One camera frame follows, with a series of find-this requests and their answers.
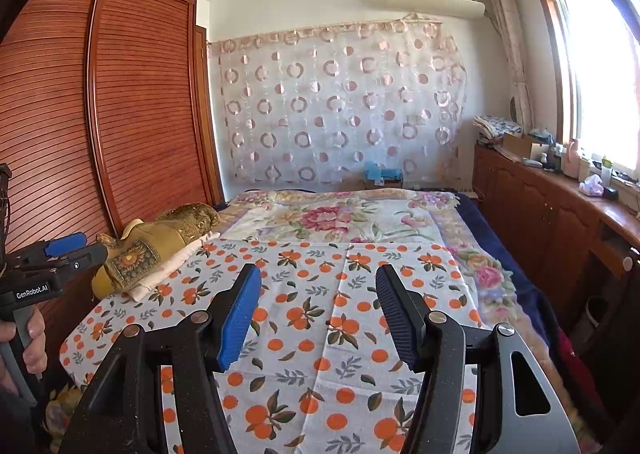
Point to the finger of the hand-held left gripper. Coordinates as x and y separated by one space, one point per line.
82 261
65 244

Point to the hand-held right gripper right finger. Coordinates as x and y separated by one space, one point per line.
400 319

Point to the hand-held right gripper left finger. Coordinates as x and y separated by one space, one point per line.
240 319

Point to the brown patterned garment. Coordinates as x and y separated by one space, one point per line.
145 254

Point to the person's left hand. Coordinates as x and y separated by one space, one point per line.
36 344

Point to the orange-print white sheet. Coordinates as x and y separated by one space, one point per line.
320 294

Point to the pale pink folded cloth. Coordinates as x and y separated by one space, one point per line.
172 264

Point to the floral blanket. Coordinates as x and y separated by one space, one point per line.
340 219

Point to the dark blue bed sheet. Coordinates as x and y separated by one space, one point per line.
505 254

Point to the blue tissue box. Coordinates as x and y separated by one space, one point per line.
380 171

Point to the wooden louvred wardrobe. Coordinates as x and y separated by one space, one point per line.
140 109

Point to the red cloth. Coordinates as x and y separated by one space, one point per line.
567 351

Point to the long wooden cabinet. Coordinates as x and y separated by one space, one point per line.
540 214

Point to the brown cardboard box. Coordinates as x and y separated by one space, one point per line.
520 146

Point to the stack of folded cloths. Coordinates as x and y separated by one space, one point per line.
495 126

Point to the sheer circle-patterned curtain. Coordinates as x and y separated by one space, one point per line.
340 104

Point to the crumpled white tissue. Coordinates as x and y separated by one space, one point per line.
591 186

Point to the pink bottle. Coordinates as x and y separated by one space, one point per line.
571 159

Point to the pale window curtain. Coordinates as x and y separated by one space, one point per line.
510 44

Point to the window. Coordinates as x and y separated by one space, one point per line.
600 84

